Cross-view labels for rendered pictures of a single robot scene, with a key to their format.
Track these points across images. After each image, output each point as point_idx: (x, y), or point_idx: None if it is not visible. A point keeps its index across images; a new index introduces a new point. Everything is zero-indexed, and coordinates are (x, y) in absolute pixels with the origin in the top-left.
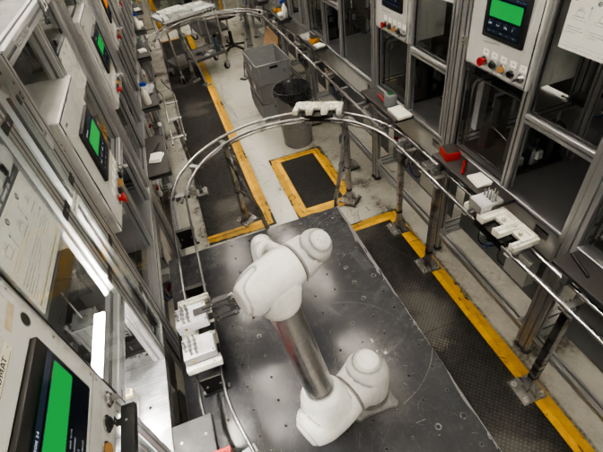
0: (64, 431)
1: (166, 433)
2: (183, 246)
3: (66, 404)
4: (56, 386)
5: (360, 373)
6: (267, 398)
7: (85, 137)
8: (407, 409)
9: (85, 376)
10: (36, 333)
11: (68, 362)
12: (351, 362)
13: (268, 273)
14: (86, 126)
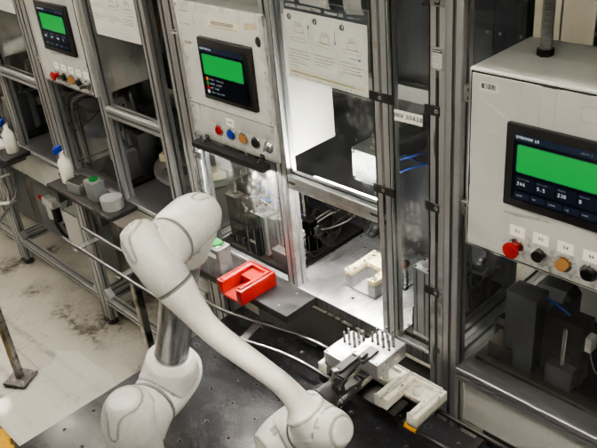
0: (218, 74)
1: (317, 292)
2: None
3: (230, 77)
4: (231, 65)
5: (129, 385)
6: (268, 414)
7: (511, 132)
8: None
9: (266, 115)
10: (257, 53)
11: (262, 92)
12: (142, 391)
13: (176, 199)
14: (544, 139)
